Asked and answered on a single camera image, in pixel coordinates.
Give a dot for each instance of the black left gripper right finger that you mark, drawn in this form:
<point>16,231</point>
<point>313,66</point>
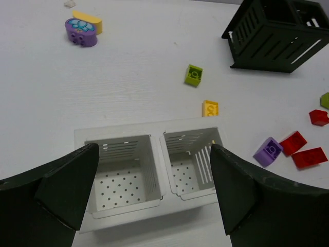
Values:
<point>260,208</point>

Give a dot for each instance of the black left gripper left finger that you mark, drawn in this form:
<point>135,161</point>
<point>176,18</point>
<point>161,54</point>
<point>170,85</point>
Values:
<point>45,206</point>

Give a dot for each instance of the purple sloped lego brick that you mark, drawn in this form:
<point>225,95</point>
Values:
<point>268,152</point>

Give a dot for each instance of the yellow long lego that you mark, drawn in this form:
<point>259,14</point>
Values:
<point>210,108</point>

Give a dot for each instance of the purple round lego piece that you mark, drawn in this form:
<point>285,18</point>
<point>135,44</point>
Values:
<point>81,33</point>

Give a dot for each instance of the yellow curved lego piece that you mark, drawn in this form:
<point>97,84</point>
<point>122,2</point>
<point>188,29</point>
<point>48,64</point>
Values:
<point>97,22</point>

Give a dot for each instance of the red sloped lego brick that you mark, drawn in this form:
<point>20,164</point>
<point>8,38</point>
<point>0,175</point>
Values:
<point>293,143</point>

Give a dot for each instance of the white double bin container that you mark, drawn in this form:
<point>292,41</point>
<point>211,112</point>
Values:
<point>150,169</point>

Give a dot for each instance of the small red lego brick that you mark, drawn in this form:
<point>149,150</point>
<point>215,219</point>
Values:
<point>319,117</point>

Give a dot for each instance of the lime green small lego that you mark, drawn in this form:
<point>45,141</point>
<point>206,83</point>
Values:
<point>324,100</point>

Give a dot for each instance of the lime green square lego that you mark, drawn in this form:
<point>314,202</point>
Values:
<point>193,75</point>

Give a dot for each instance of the black double bin container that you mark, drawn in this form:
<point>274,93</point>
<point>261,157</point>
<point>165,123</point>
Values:
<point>276,36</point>

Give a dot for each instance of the small white debris piece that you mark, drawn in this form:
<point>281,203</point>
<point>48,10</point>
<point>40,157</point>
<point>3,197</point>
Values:
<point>69,4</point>

